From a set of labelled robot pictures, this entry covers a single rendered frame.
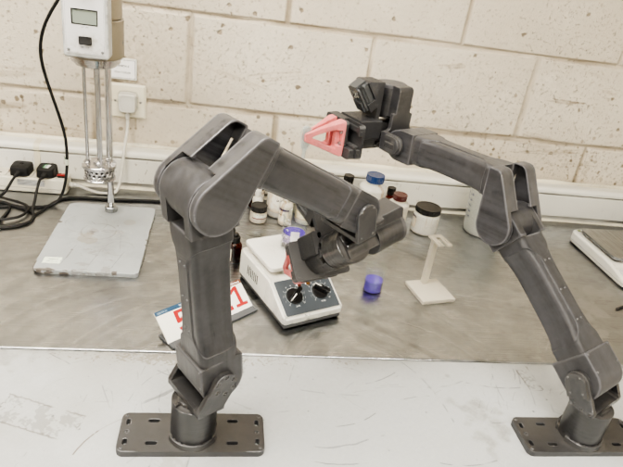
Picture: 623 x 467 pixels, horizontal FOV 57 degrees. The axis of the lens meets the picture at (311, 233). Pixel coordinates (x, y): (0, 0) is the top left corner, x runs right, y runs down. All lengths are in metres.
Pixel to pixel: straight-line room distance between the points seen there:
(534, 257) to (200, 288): 0.53
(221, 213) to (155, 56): 0.92
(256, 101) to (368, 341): 0.71
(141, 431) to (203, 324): 0.22
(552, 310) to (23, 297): 0.90
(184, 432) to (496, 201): 0.57
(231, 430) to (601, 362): 0.55
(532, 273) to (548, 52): 0.84
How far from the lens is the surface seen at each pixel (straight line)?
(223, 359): 0.75
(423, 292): 1.25
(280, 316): 1.06
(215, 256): 0.66
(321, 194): 0.72
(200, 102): 1.51
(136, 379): 0.96
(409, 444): 0.92
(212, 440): 0.85
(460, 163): 1.01
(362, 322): 1.13
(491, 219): 0.96
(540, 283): 0.96
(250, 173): 0.61
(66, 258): 1.25
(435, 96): 1.59
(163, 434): 0.87
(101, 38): 1.11
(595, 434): 1.01
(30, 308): 1.13
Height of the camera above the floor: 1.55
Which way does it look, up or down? 27 degrees down
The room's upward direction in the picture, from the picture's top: 9 degrees clockwise
